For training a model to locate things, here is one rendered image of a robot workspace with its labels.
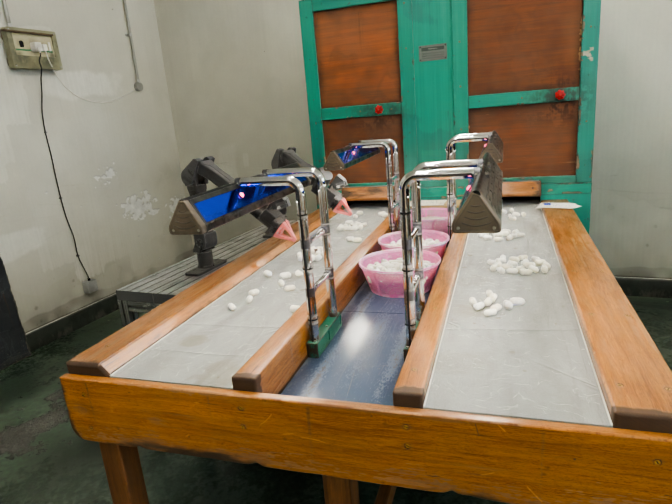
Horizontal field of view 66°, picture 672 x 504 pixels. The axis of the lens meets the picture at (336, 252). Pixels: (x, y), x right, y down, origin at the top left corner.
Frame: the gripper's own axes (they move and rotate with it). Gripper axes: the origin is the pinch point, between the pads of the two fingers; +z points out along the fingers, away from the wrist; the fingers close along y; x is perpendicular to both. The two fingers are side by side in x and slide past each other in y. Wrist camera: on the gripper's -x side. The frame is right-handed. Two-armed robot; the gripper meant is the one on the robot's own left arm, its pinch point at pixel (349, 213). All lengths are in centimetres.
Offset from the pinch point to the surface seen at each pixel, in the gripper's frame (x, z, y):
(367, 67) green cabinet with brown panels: -47, -42, 53
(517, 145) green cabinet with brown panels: -61, 39, 53
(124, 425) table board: 23, 1, -132
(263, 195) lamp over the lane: -23, -12, -94
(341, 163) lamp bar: -22.8, -11.3, -26.8
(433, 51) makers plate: -71, -19, 52
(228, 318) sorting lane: 10, 0, -97
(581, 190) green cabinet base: -62, 75, 51
